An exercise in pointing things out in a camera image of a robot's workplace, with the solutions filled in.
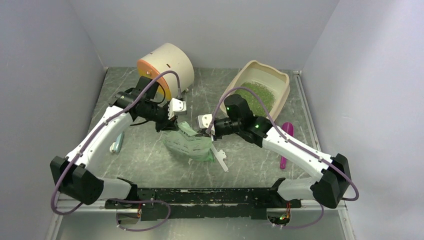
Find green cat litter bag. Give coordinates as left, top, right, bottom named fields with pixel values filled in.
left=162, top=121, right=215, bottom=163

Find magenta litter scoop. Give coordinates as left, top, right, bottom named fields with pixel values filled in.
left=279, top=122, right=295, bottom=170

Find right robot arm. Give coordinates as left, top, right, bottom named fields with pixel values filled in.
left=197, top=94, right=352, bottom=209

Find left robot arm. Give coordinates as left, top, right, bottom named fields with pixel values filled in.
left=50, top=70, right=185, bottom=214

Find green litter pellets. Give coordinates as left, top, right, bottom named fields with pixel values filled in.
left=234, top=82, right=276, bottom=117

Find light blue stapler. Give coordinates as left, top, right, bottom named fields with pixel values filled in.
left=109, top=132, right=125, bottom=154

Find round beige drawer cabinet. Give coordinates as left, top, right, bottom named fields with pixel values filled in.
left=136, top=43, right=195, bottom=100

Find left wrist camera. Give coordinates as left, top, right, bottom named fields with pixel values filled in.
left=168, top=98, right=187, bottom=120

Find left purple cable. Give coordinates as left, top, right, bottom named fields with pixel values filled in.
left=50, top=69, right=182, bottom=217

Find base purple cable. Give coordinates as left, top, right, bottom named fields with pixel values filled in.
left=115, top=198, right=172, bottom=233

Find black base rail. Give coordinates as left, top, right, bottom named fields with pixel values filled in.
left=104, top=187, right=301, bottom=221

